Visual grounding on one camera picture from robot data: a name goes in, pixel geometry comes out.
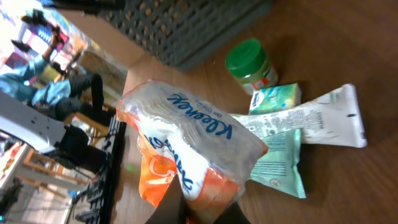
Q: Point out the dark grey plastic basket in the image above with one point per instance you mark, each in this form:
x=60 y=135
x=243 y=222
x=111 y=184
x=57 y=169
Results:
x=182 y=33

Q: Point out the small teal tissue pack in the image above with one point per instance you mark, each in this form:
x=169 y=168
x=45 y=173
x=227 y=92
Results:
x=276 y=98

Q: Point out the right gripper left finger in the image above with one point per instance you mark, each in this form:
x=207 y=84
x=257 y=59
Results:
x=172 y=208

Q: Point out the small orange tissue pack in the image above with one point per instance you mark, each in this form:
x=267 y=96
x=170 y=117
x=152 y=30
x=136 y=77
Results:
x=181 y=136

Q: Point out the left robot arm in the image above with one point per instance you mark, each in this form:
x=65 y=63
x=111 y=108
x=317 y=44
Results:
x=63 y=143

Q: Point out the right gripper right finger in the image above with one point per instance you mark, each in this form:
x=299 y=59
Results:
x=232 y=215

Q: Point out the teal snack packet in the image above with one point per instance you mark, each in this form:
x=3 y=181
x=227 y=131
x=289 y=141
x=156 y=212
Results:
x=278 y=168

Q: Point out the seated person in background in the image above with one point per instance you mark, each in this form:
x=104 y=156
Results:
x=83 y=94

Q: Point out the green red snack bag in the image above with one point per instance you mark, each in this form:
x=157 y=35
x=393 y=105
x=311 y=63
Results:
x=250 y=66

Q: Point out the white cream tube gold cap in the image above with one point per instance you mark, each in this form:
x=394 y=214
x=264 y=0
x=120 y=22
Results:
x=332 y=119

